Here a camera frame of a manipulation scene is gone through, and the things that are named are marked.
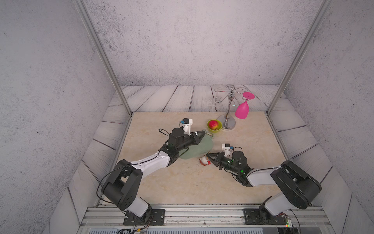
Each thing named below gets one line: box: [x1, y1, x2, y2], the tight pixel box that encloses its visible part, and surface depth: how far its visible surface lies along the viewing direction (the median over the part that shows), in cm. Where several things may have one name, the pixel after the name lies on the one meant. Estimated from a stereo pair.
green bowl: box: [206, 118, 223, 134], surface depth 110 cm
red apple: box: [208, 119, 219, 131], surface depth 109 cm
